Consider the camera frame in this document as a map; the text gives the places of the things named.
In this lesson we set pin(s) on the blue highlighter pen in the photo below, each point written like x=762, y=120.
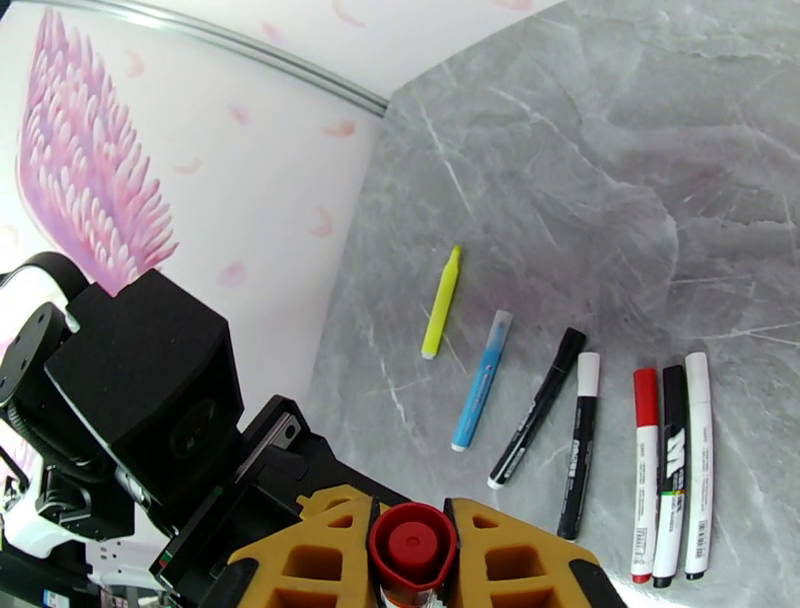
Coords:
x=481, y=387

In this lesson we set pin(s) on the black-barrel white marker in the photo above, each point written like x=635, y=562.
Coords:
x=578, y=462

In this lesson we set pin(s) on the white-barrel black marker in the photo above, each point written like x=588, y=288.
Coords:
x=672, y=500

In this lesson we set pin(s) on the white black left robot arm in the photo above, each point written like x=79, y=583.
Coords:
x=31, y=350

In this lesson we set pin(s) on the slim black marker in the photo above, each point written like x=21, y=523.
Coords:
x=537, y=406

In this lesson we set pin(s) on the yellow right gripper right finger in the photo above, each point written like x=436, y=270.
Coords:
x=519, y=562

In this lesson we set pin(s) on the all-white marker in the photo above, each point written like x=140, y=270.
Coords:
x=699, y=469

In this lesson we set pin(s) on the yellow highlighter pen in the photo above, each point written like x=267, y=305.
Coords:
x=440, y=306

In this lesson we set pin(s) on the red pen cap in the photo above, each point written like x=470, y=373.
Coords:
x=412, y=547

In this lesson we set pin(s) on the white-barrel red marker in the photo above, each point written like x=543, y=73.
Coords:
x=645, y=487

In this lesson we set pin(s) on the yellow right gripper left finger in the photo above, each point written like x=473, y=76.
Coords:
x=312, y=550

